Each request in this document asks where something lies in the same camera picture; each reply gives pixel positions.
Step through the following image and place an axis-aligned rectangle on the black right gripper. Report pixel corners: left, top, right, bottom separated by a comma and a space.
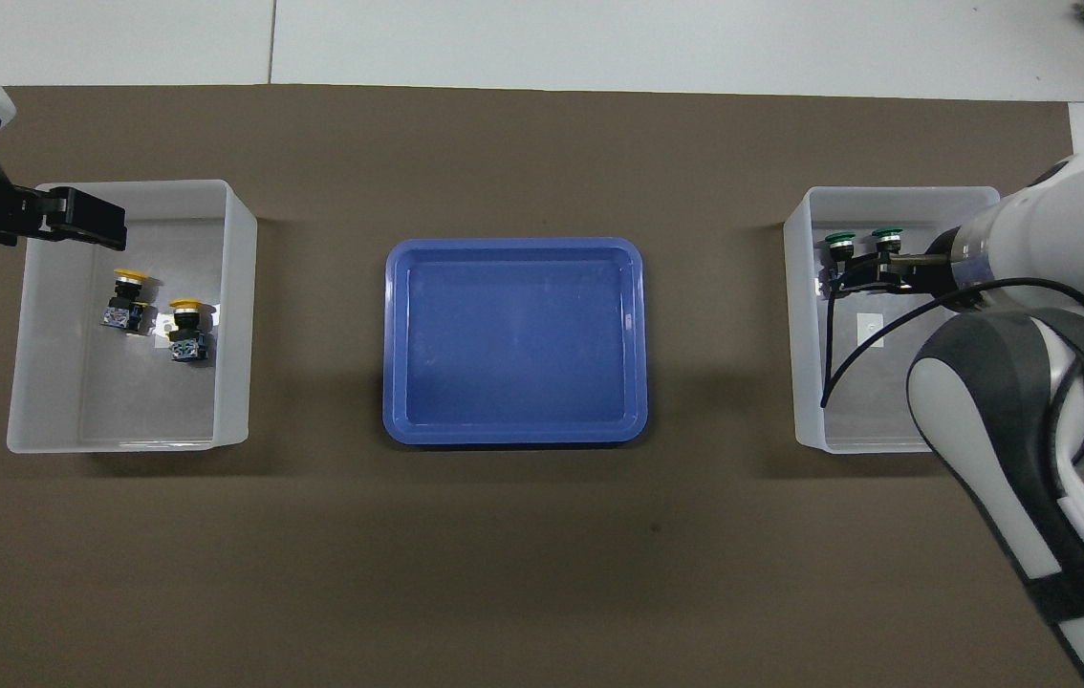
837, 246, 963, 293

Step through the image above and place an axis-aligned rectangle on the yellow push button switch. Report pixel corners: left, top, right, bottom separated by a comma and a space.
167, 298, 210, 363
100, 269, 149, 333

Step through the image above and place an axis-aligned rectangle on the translucent white plastic box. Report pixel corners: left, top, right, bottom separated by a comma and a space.
783, 185, 1027, 455
7, 180, 258, 455

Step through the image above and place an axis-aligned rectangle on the blue plastic tray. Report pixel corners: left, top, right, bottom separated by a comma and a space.
382, 237, 649, 447

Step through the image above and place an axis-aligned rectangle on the brown table mat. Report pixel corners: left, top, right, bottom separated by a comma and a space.
0, 84, 1084, 688

